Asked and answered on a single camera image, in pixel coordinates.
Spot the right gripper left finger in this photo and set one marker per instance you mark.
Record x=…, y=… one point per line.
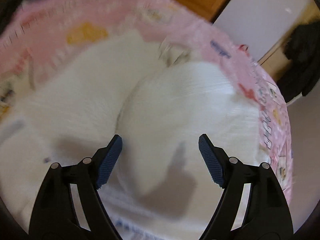
x=68, y=205

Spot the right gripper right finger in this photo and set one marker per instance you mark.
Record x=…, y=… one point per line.
x=252, y=205

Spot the white knit sweater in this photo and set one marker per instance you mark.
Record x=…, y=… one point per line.
x=160, y=186

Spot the pink patterned bed quilt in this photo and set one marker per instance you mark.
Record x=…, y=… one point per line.
x=42, y=35

